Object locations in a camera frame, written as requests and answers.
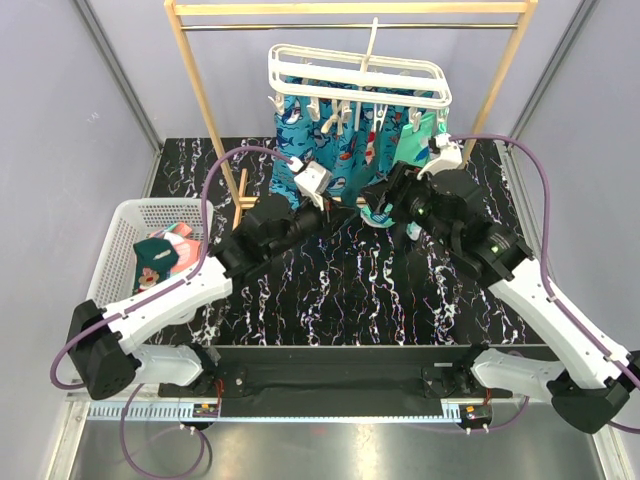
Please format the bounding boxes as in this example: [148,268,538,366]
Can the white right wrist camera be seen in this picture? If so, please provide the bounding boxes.
[417,133,465,180]

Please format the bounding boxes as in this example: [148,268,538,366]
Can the mint green sock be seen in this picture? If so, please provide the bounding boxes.
[405,222,423,241]
[360,113,436,228]

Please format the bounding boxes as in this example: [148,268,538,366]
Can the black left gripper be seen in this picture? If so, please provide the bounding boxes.
[266,192,356,261]

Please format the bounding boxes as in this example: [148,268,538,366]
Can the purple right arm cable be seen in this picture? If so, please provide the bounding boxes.
[447,132,640,435]

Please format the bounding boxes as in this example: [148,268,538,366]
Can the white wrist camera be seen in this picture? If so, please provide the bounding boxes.
[289,157,332,211]
[417,133,465,180]

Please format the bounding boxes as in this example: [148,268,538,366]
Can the dark teal sock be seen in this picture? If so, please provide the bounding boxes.
[132,237,179,294]
[356,181,394,213]

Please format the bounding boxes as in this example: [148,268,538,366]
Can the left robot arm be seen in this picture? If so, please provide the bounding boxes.
[69,194,359,400]

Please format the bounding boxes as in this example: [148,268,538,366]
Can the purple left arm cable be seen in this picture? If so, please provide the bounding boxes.
[49,145,306,476]

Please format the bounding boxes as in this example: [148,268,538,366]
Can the white plastic clip hanger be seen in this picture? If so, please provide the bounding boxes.
[268,19,453,133]

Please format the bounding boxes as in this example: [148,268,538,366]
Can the wooden clothes rack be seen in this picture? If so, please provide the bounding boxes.
[164,0,540,251]

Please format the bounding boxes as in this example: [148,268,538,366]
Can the white perforated plastic basket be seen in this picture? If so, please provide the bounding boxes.
[87,197,213,307]

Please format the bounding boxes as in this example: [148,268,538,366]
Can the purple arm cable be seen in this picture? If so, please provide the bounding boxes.
[447,132,640,435]
[49,145,306,476]

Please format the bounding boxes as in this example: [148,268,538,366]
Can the mint green sock left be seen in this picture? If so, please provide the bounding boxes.
[360,113,436,228]

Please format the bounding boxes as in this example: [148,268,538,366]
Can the mint green sock right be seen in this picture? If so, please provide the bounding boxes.
[405,222,423,241]

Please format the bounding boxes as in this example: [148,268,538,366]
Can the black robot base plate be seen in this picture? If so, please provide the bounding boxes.
[139,343,576,420]

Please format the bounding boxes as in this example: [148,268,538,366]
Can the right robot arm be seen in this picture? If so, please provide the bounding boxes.
[362,162,639,434]

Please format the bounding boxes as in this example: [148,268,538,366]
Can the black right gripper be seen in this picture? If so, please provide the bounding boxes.
[359,160,458,251]

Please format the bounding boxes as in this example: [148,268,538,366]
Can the blue shark print shorts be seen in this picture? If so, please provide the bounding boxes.
[274,96,436,198]

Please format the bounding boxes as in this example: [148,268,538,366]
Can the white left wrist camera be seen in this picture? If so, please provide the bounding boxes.
[289,157,332,211]

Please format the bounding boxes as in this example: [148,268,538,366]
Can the pink sock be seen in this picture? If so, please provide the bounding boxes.
[164,232,201,275]
[147,222,193,239]

